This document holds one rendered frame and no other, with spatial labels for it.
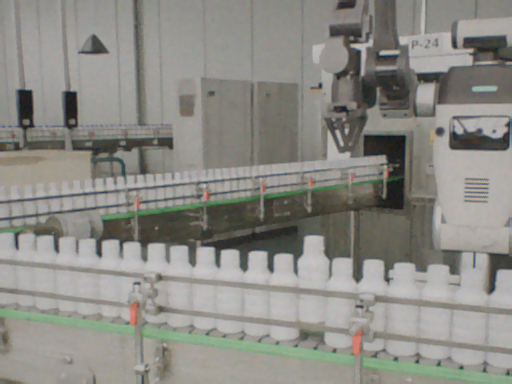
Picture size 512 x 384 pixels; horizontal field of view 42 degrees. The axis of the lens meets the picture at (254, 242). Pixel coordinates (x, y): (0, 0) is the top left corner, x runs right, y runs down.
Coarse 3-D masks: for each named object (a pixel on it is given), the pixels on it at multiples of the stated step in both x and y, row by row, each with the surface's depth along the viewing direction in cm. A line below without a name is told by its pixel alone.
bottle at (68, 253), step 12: (60, 240) 150; (72, 240) 150; (60, 252) 150; (72, 252) 150; (72, 264) 150; (60, 276) 150; (72, 276) 150; (60, 288) 150; (72, 288) 150; (60, 300) 151
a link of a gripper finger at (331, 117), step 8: (328, 112) 134; (336, 112) 134; (328, 120) 133; (336, 120) 133; (344, 120) 132; (352, 120) 131; (328, 128) 133; (352, 128) 132; (336, 136) 134; (336, 144) 134; (344, 144) 134; (344, 152) 134
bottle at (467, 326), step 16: (464, 272) 116; (480, 272) 115; (464, 288) 116; (480, 288) 116; (480, 304) 115; (464, 320) 116; (480, 320) 115; (464, 336) 116; (480, 336) 116; (464, 352) 116; (480, 352) 116
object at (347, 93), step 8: (336, 80) 134; (344, 80) 133; (352, 80) 132; (360, 80) 134; (336, 88) 134; (344, 88) 133; (352, 88) 133; (360, 88) 134; (336, 96) 134; (344, 96) 133; (352, 96) 133; (360, 96) 135; (328, 104) 132; (336, 104) 132; (344, 104) 131; (352, 104) 130; (360, 104) 133; (344, 112) 135
